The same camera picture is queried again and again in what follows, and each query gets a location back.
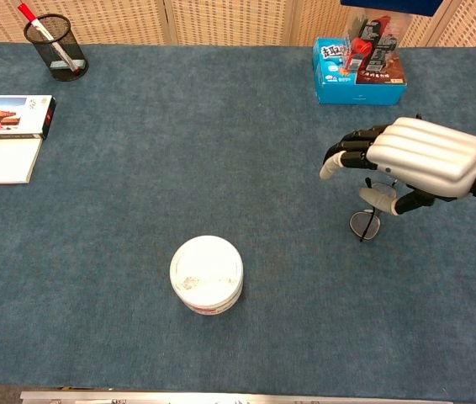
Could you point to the white and yellow book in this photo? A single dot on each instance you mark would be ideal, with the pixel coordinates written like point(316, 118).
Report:
point(6, 162)

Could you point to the red and white marker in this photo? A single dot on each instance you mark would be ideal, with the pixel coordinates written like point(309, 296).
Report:
point(28, 12)

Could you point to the black mesh pen holder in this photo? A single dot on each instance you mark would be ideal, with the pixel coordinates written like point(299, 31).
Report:
point(67, 50)

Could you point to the white eraser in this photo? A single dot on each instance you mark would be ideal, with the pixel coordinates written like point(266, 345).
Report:
point(79, 64)

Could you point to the blue table cloth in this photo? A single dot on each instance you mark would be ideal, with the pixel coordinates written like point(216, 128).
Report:
point(179, 168)

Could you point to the dark blue board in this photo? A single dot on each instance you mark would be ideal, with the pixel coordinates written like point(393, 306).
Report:
point(389, 6)

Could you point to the silver metal rail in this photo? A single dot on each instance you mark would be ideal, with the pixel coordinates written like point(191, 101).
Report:
point(221, 399)

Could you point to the white round plastic jar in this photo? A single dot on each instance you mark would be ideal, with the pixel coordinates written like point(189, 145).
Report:
point(206, 269)

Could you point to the dark snack packet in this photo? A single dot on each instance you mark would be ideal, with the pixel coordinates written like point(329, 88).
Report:
point(383, 54)

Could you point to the blue tissue box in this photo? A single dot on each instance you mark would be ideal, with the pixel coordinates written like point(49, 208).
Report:
point(334, 90)

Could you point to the red snack packet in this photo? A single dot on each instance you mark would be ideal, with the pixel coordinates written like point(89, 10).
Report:
point(360, 48)

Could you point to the thin black metal eyeglasses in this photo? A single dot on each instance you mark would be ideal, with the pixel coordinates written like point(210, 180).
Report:
point(362, 225)

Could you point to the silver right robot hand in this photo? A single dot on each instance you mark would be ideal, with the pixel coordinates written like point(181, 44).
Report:
point(427, 155)

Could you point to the woven folding screen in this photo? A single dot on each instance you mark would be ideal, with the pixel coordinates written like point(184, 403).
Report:
point(229, 21)

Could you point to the book with palace picture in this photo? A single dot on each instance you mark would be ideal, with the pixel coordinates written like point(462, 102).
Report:
point(6, 115)

